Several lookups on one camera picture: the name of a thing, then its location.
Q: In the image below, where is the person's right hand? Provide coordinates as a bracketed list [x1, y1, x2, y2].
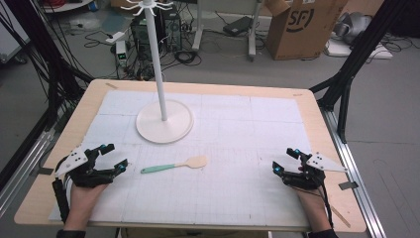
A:
[294, 187, 329, 221]

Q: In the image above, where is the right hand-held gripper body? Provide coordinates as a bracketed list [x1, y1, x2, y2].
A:
[281, 151, 349, 191]

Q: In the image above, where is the aluminium rail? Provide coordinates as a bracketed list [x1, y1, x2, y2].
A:
[320, 108, 388, 238]
[0, 127, 58, 217]

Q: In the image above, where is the black metal frame strut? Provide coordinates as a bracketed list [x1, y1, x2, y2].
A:
[4, 0, 95, 133]
[309, 0, 414, 145]

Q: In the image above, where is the flat white board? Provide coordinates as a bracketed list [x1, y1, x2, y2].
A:
[324, 37, 394, 60]

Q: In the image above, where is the white device with green display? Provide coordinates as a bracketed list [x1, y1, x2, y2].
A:
[115, 40, 129, 68]

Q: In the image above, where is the white stand leg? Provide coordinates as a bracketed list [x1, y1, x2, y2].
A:
[191, 0, 205, 52]
[247, 0, 263, 62]

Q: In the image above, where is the brown cardboard box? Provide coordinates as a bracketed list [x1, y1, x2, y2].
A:
[264, 0, 350, 61]

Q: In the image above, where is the white gridded mat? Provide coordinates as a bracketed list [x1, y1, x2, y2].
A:
[48, 89, 313, 230]

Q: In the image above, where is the person's left hand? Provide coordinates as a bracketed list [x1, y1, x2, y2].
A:
[66, 183, 109, 220]

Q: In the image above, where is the white power strip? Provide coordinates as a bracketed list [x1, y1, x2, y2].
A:
[105, 31, 126, 46]

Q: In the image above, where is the flat black device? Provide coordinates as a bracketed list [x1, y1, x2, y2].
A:
[222, 15, 255, 38]

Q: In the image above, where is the white hook rack stand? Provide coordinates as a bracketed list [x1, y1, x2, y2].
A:
[120, 0, 195, 145]

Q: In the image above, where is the grey bag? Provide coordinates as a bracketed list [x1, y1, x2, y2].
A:
[332, 11, 373, 46]

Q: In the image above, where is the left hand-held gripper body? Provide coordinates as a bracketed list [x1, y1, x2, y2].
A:
[53, 145, 116, 189]

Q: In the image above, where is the black computer tower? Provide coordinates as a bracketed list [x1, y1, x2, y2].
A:
[129, 4, 183, 62]

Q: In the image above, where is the thin black cable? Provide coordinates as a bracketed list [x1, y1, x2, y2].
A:
[290, 182, 335, 230]

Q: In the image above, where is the coiled black cable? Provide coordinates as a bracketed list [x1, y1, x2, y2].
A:
[173, 49, 203, 67]

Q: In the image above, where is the thick black sleeved cable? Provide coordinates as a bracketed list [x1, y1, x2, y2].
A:
[52, 178, 71, 224]

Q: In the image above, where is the bundle of black cables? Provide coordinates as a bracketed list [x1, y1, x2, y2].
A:
[0, 0, 87, 110]

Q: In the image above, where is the round white table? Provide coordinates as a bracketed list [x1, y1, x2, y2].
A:
[42, 0, 96, 15]

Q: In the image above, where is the wooden spoon with green handle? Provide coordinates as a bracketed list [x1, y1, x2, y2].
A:
[140, 155, 209, 176]

